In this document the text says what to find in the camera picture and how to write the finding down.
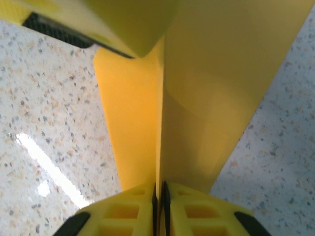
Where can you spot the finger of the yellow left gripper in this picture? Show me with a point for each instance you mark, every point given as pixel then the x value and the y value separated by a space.
pixel 123 22
pixel 54 29

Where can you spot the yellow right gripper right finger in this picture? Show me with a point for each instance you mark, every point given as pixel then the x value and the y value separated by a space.
pixel 179 221

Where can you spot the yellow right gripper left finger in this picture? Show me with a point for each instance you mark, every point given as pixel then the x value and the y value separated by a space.
pixel 145 221

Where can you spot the yellow paper sheet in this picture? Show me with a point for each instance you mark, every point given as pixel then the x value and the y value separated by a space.
pixel 209 98

